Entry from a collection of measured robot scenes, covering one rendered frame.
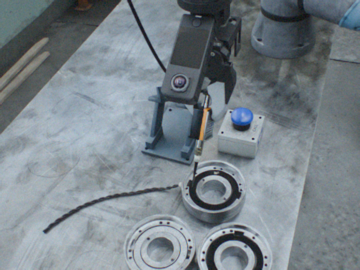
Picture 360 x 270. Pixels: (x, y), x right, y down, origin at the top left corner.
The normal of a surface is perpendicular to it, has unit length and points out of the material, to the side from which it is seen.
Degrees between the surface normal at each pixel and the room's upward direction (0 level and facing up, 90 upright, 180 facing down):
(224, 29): 0
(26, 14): 90
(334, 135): 0
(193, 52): 32
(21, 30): 90
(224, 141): 90
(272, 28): 73
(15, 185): 0
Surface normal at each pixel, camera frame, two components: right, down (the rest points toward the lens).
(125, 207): -0.07, -0.70
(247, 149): -0.34, 0.69
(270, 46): -0.56, 0.37
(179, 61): -0.22, -0.22
